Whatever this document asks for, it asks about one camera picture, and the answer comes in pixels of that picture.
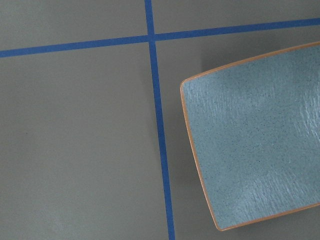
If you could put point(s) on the blue square ceramic plate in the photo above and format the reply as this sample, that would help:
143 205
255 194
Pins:
254 130

